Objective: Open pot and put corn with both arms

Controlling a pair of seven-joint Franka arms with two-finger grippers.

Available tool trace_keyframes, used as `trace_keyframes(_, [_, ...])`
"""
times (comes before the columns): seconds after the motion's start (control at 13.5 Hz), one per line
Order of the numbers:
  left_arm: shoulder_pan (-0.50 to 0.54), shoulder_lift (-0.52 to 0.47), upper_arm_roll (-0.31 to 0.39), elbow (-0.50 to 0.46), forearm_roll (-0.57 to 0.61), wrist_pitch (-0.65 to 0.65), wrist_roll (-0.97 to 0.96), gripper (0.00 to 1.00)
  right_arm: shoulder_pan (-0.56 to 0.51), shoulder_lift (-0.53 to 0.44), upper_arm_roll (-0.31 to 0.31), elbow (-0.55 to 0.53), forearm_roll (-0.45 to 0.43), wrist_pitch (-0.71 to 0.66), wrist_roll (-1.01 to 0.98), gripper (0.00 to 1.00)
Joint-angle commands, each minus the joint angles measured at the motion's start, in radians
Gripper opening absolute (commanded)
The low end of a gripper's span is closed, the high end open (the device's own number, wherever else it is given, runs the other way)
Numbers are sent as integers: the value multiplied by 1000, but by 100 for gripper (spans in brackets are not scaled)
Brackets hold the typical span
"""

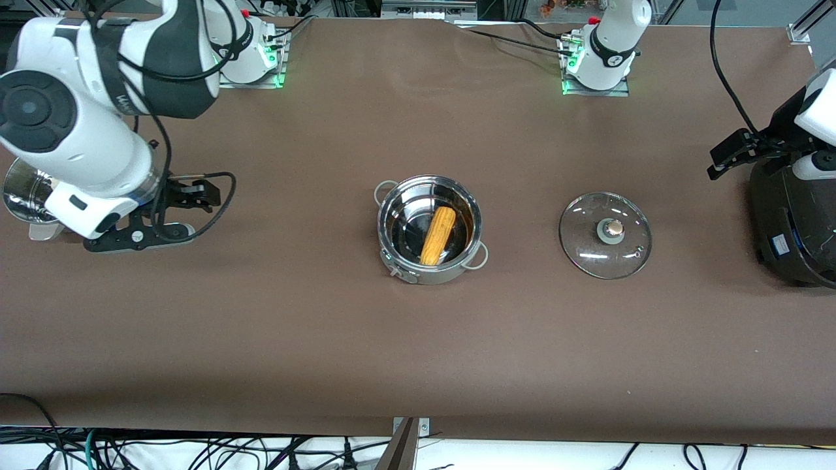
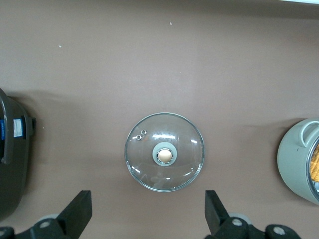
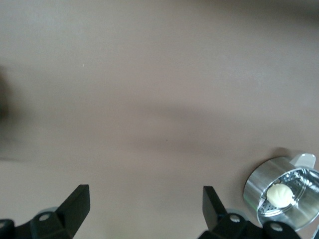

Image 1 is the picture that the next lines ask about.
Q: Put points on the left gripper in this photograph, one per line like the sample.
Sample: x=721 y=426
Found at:
x=781 y=122

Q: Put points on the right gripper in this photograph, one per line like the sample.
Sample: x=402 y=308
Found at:
x=171 y=194

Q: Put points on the glass pot lid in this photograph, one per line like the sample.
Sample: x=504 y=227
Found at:
x=604 y=251

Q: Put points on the yellow corn cob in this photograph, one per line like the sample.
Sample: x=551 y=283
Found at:
x=437 y=236

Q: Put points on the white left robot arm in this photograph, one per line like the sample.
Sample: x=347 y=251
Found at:
x=607 y=52

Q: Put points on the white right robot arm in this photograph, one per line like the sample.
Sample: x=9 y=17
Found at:
x=78 y=150

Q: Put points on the steel steamer pot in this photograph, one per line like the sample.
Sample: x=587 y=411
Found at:
x=23 y=196

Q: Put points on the steel cooking pot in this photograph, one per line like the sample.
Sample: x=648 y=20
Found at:
x=405 y=219

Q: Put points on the black rice cooker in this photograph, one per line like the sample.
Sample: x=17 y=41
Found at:
x=803 y=251

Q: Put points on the silver metal box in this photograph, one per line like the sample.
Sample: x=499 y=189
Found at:
x=428 y=9

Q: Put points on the black right camera bracket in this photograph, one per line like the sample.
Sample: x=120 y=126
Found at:
x=117 y=243

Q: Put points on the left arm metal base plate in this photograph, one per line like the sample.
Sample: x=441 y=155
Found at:
x=620 y=92

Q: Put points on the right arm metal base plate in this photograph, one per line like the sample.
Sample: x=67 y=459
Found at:
x=279 y=78

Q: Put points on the metal table edge bracket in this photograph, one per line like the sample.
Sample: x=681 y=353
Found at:
x=423 y=426

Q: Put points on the brown camera stand post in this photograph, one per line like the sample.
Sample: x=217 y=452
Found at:
x=400 y=450

